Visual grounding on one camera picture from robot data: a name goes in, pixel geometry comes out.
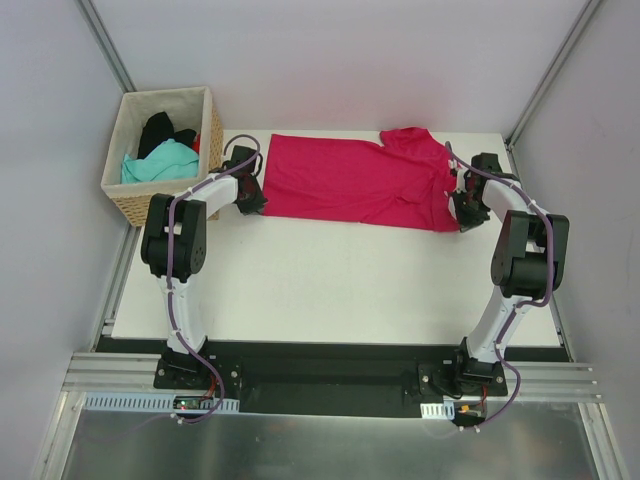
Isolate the pink t shirt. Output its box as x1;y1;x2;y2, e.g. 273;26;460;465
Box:
264;127;458;232

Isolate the wicker laundry basket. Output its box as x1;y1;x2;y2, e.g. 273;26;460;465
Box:
100;85;224;229

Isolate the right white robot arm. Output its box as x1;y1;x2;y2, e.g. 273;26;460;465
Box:
448;153;570;395

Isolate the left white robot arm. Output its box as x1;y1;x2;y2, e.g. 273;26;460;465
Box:
141;143;267;389

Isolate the teal t shirt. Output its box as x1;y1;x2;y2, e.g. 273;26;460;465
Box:
120;139;199;184

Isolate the black t shirt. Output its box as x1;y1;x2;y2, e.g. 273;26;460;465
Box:
137;112;199;159

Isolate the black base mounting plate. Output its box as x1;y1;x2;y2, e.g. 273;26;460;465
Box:
94;335;509;416

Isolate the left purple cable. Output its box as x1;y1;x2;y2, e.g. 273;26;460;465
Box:
167;133;264;426

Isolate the aluminium front rail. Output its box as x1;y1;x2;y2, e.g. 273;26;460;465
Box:
63;352;604;403

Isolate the right slotted cable duct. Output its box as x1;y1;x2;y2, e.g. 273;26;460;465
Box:
420;402;455;421

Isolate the slotted cable duct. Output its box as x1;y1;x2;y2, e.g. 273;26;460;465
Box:
420;402;455;421
84;392;218;416

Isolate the right aluminium frame post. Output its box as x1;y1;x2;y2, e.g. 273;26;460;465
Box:
505;0;606;152

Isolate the aluminium frame post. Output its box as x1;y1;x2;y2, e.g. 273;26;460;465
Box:
74;0;136;93
505;0;606;152

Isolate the left aluminium frame post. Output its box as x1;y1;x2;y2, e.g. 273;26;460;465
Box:
74;0;136;93

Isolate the left slotted cable duct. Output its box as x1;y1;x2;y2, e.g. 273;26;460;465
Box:
84;392;218;416

